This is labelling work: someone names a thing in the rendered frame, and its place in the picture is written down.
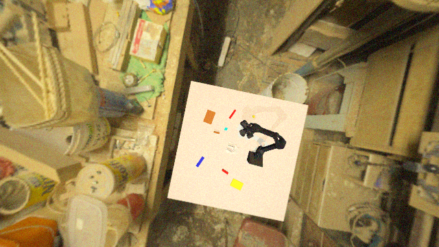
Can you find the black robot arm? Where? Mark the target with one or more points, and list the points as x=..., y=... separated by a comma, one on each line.
x=254, y=127

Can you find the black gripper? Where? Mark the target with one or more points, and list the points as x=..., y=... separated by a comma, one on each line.
x=249, y=135

